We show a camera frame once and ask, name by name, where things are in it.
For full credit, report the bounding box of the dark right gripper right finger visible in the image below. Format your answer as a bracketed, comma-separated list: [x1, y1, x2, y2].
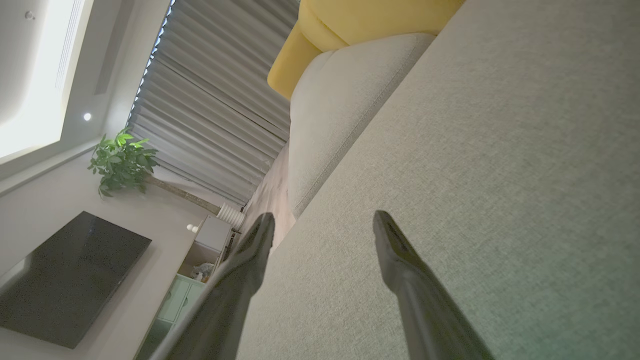
[373, 210, 497, 360]

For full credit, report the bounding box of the yellow sofa cushion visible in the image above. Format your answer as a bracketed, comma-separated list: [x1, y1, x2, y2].
[267, 0, 466, 101]

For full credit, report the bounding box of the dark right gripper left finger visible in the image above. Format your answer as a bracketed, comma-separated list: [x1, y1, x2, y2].
[150, 212, 276, 360]

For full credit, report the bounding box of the green leafy potted plant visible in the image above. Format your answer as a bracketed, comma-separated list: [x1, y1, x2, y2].
[88, 127, 223, 213]

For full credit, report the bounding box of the grey pleated curtain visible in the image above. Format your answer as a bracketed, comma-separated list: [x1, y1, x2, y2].
[127, 0, 301, 206]

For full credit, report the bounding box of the grey sofa cushion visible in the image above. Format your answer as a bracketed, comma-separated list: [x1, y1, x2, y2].
[287, 32, 437, 219]

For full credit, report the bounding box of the black flat television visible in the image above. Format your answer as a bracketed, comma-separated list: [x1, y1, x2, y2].
[0, 210, 153, 350]

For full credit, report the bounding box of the white and mint cabinet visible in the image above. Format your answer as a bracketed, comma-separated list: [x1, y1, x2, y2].
[135, 215, 241, 360]

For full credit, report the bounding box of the white ceiling air vent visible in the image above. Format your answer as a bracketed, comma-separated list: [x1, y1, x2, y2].
[54, 0, 86, 91]

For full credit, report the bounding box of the grey fabric sofa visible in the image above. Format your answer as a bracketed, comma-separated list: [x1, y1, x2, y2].
[235, 0, 640, 360]

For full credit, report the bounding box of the white ribbed plant pot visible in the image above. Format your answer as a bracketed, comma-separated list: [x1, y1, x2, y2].
[217, 202, 246, 231]

